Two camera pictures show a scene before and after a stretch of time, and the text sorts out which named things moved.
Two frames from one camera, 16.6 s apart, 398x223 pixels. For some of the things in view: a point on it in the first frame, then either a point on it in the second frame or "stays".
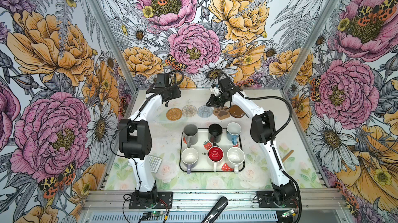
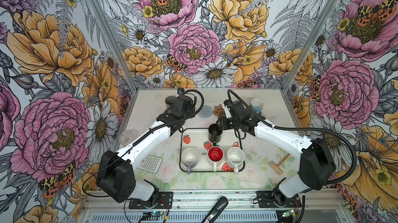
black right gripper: x=213 y=102 to x=223 y=124
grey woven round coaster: x=204 y=111 stays
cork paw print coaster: x=222 y=113 stays
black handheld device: x=216 y=209 stays
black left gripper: x=178 y=93 to x=190 y=112
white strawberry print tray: x=202 y=145 stays
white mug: x=236 y=156 stays
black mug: x=215 y=131 stays
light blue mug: x=233 y=131 to x=256 y=105
